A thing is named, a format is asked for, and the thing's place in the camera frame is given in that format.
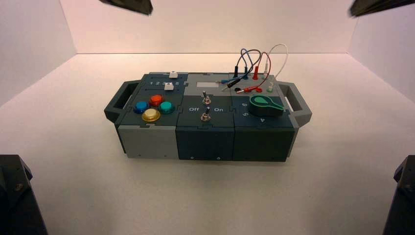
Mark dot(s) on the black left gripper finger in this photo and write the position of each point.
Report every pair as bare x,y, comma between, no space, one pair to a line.
133,5

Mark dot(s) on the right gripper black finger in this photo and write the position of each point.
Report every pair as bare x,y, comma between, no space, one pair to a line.
379,6

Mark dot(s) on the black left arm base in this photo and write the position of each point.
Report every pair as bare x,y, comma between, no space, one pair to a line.
16,201

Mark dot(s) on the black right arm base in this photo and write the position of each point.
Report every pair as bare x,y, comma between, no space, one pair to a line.
402,201

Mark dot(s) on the white slider knob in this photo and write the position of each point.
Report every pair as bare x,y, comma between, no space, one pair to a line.
173,74
168,86

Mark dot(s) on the red round push button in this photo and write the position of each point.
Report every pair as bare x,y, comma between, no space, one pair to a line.
156,100

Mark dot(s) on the blue round push button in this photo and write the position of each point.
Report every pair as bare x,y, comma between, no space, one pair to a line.
141,107

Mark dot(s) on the teal round push button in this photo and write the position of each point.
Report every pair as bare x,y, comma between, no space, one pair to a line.
167,107

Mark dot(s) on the yellow round push button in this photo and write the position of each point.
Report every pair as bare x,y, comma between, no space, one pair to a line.
151,115

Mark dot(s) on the green panel socket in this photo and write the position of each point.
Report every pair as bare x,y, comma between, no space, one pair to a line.
269,88

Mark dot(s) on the red panel socket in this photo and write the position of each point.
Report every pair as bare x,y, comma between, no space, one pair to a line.
258,87

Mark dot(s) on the green pointer rotary knob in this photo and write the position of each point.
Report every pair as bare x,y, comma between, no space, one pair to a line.
264,104

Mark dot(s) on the dark grey modular control box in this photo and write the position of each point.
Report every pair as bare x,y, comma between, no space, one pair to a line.
204,139

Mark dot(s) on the metal toggle switch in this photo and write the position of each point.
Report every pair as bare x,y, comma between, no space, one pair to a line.
205,98
205,115

